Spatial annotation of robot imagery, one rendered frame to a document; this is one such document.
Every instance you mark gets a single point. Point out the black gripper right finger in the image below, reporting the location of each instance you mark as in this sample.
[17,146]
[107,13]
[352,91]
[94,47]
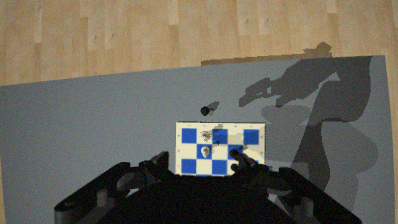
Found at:
[310,205]

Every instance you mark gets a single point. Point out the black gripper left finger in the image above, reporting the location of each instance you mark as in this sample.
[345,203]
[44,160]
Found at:
[91,202]

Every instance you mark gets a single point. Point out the blue and cream checkered board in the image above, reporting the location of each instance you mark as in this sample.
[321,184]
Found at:
[248,138]

